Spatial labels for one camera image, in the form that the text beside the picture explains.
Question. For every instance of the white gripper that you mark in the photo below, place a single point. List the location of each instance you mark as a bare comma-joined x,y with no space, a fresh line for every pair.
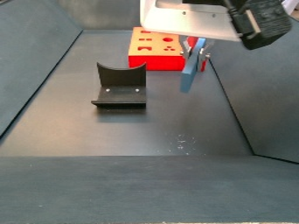
198,20

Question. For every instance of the blue double-square bar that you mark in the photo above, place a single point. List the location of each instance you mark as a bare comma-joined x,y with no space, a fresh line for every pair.
190,69

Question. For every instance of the red shape-sorting board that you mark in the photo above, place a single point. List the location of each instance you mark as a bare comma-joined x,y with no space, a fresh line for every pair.
155,49

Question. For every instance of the red octagonal peg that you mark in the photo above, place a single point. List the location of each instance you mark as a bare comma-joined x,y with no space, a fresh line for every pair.
193,41

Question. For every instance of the black curved stand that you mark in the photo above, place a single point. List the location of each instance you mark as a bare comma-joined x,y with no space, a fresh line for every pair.
122,87

